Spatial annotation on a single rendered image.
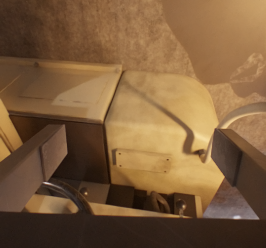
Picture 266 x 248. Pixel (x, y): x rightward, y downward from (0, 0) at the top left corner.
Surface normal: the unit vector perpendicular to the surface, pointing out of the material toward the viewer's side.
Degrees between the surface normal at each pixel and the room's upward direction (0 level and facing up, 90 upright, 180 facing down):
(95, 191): 90
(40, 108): 90
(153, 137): 0
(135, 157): 0
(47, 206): 90
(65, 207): 90
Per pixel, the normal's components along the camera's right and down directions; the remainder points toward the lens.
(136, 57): -0.15, 0.65
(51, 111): 0.01, -0.76
